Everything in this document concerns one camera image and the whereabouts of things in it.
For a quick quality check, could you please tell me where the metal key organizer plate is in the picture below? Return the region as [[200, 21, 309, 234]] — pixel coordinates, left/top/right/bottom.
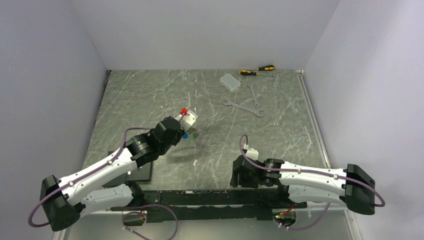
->
[[188, 130, 198, 140]]

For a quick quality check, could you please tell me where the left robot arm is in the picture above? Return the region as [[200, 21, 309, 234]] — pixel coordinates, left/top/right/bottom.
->
[[28, 112, 198, 232]]

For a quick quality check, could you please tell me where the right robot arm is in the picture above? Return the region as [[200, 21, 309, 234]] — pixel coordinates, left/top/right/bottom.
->
[[230, 155, 378, 215]]

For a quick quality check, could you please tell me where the large silver wrench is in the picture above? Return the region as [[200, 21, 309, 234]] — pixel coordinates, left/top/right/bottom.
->
[[223, 98, 265, 117]]

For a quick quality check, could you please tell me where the small silver wrench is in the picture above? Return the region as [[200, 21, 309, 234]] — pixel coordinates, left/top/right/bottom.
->
[[248, 83, 261, 108]]

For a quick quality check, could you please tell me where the clear plastic box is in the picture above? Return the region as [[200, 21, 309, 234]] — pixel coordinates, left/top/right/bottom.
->
[[220, 73, 241, 92]]

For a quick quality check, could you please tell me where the black flat box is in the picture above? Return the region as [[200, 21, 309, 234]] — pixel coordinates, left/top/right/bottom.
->
[[102, 162, 153, 188]]

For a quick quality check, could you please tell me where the yellow black screwdriver front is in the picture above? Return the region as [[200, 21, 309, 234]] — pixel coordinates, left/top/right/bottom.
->
[[239, 69, 273, 77]]

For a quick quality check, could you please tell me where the yellow black screwdriver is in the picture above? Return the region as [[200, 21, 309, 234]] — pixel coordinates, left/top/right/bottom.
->
[[239, 69, 273, 77], [253, 65, 275, 72]]

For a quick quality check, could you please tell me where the yellow black screwdriver rear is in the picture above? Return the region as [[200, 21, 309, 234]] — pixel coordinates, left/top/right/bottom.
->
[[253, 65, 275, 72]]

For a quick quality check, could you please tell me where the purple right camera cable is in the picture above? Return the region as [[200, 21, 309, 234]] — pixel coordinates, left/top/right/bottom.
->
[[239, 133, 386, 208]]

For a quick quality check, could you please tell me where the purple camera cable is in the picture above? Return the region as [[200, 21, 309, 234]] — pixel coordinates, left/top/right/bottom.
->
[[239, 133, 386, 208], [27, 107, 190, 229]]

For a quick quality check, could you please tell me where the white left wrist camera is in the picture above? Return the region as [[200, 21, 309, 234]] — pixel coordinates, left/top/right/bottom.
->
[[175, 108, 198, 132]]

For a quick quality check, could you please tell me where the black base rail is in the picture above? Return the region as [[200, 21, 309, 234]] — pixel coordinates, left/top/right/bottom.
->
[[111, 187, 307, 223]]

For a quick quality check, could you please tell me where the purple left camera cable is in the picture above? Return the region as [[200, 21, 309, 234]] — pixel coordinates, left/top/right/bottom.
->
[[27, 107, 190, 229]]

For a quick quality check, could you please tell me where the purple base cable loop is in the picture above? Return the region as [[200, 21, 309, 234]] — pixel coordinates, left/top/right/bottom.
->
[[121, 203, 180, 240]]

